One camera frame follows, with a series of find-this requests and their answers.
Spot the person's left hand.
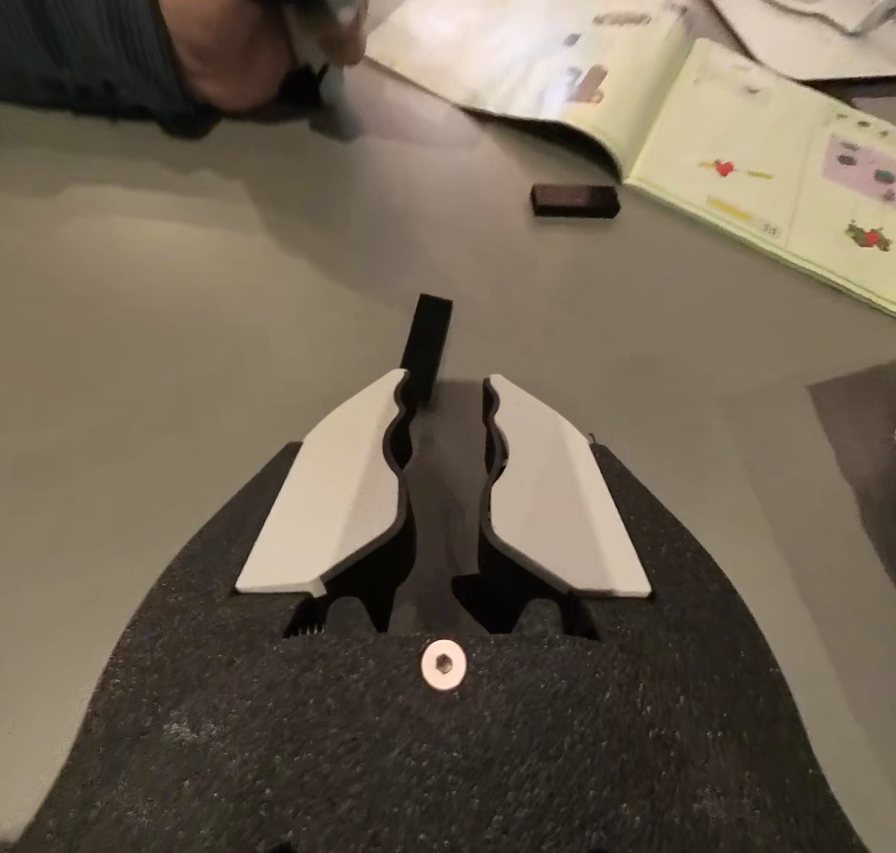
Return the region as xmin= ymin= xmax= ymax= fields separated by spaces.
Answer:
xmin=155 ymin=0 xmax=370 ymax=113

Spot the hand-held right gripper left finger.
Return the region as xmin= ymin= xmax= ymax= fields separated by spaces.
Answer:
xmin=234 ymin=368 xmax=419 ymax=635

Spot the white tablet stand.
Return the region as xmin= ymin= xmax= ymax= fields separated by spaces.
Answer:
xmin=675 ymin=0 xmax=896 ymax=85

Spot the pale green instruction booklet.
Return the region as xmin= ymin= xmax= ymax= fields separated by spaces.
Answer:
xmin=364 ymin=0 xmax=896 ymax=316

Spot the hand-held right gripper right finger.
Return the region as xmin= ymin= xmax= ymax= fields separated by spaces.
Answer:
xmin=454 ymin=374 xmax=653 ymax=636

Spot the grey desk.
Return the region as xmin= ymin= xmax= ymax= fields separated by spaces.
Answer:
xmin=0 ymin=0 xmax=896 ymax=853

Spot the person's left forearm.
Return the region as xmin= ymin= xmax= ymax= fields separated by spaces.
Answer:
xmin=0 ymin=0 xmax=225 ymax=139

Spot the black long brick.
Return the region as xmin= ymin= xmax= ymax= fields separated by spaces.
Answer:
xmin=400 ymin=294 xmax=455 ymax=404
xmin=530 ymin=182 xmax=623 ymax=221

